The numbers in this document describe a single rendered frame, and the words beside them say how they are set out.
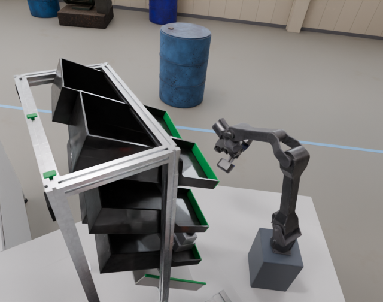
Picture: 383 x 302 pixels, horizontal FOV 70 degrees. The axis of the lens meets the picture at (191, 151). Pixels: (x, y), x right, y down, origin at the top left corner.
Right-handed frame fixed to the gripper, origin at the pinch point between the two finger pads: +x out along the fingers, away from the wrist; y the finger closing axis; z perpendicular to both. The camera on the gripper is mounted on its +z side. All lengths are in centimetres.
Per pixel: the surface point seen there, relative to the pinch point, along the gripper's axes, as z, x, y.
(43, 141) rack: 1, -83, 32
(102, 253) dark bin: -4, -55, 48
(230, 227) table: -12.7, 17.5, 26.5
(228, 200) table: -3.1, 25.3, 16.4
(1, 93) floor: 335, 113, 70
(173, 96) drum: 167, 175, -60
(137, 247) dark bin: -6, -44, 44
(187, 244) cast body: -14, -36, 37
